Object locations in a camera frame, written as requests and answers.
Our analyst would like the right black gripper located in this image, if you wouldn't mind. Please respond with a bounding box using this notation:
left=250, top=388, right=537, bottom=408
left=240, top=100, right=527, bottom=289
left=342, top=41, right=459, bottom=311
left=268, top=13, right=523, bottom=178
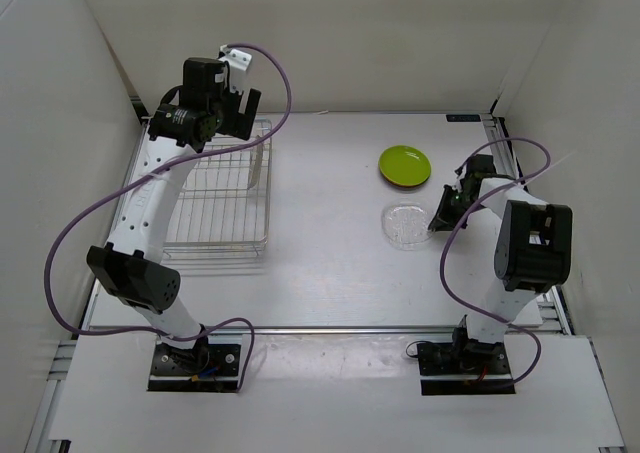
left=428, top=184, right=485, bottom=232

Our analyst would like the orange plate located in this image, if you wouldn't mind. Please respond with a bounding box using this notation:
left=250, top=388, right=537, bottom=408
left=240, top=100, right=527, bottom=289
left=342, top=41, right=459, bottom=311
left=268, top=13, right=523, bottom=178
left=379, top=172, right=429, bottom=191

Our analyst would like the clear glass plate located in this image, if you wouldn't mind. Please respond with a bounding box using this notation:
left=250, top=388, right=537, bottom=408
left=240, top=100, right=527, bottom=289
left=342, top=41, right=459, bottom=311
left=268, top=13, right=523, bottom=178
left=381, top=201, right=434, bottom=251
left=248, top=136, right=264, bottom=189

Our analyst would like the green plate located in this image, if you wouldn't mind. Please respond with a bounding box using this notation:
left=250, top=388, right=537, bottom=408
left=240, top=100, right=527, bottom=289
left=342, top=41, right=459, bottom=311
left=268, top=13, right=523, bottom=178
left=378, top=145, right=432, bottom=184

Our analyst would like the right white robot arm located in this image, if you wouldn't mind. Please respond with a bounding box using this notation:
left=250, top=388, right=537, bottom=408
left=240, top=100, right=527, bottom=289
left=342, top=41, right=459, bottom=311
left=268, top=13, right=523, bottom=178
left=428, top=154, right=573, bottom=373

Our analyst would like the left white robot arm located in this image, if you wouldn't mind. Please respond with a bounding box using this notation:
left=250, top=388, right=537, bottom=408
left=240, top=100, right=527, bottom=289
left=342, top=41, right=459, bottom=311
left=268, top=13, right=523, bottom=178
left=87, top=49, right=261, bottom=373

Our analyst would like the white zip tie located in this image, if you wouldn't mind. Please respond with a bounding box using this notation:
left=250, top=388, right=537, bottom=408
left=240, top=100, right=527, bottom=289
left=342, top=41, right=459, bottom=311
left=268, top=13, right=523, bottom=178
left=523, top=150, right=577, bottom=187

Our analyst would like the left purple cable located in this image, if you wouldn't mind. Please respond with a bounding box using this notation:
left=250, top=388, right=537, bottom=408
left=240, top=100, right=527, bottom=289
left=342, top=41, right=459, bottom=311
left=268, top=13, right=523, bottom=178
left=43, top=41, right=293, bottom=393

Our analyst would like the purple cable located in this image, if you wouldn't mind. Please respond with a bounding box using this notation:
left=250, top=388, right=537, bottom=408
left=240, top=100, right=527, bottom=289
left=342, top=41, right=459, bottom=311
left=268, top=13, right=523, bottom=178
left=43, top=41, right=293, bottom=393
left=439, top=136, right=553, bottom=387

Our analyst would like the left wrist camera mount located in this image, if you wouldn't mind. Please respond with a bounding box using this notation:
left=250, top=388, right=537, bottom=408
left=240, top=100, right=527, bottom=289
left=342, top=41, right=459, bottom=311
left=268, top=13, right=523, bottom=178
left=218, top=45, right=252, bottom=95

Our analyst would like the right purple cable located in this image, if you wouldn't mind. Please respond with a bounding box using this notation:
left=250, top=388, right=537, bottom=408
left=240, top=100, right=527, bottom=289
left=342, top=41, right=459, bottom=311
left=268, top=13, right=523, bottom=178
left=439, top=136, right=553, bottom=387

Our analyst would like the wire dish rack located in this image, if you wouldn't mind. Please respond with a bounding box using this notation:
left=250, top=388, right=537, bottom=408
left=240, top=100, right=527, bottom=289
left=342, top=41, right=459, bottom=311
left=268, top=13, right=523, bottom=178
left=163, top=140, right=271, bottom=264

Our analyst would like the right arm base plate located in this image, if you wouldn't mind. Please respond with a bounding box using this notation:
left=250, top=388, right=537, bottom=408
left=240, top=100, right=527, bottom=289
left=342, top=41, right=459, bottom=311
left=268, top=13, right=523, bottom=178
left=405, top=340, right=516, bottom=396

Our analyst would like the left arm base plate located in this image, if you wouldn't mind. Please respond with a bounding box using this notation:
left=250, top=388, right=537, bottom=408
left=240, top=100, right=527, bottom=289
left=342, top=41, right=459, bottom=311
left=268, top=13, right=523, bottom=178
left=147, top=336, right=242, bottom=393

